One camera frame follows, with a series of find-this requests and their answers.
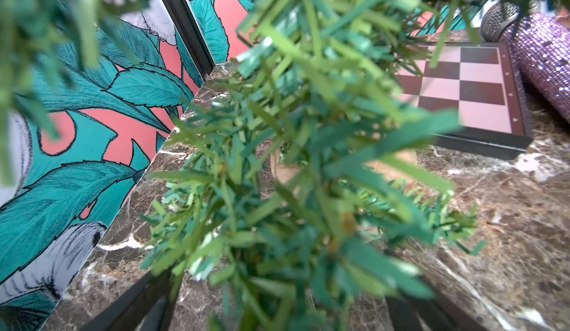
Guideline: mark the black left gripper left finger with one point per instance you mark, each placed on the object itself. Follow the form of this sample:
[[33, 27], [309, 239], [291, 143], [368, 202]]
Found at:
[[147, 305]]

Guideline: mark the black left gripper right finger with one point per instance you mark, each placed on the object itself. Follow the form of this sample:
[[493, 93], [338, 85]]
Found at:
[[438, 313]]

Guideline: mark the small green christmas tree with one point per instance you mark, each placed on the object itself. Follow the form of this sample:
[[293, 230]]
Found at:
[[276, 191]]

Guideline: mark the brown checkered chess board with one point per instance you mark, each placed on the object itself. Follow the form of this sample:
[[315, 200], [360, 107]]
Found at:
[[483, 84]]

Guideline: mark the purple glitter microphone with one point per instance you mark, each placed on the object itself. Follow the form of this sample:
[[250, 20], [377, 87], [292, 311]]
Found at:
[[540, 46]]

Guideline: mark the black left corner post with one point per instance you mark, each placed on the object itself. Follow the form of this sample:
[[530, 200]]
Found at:
[[200, 62]]

